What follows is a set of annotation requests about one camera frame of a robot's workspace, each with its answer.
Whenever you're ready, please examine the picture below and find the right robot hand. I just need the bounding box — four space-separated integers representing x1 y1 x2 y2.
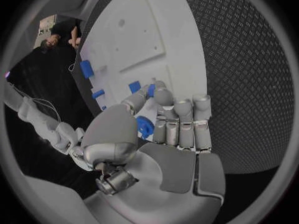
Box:
68 145 95 172

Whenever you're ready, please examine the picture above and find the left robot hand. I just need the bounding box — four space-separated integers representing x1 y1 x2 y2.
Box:
81 80 226 224

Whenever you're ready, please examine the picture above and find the blue peg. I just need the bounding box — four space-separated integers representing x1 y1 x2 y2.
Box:
147 83 156 98

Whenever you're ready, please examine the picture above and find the white task board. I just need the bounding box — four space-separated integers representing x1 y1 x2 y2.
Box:
78 0 209 140

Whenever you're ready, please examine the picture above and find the blue gear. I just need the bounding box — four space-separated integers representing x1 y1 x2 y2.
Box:
135 115 155 140

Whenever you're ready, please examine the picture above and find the blue cylinder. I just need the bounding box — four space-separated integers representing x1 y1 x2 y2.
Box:
91 89 106 101

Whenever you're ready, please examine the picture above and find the blue block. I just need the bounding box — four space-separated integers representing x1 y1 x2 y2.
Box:
79 59 95 80
128 80 142 95

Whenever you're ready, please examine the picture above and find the person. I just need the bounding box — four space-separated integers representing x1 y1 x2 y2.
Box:
39 18 82 50

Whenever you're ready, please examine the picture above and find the white cable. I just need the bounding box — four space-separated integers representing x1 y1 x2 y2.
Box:
12 85 63 123
68 49 79 73

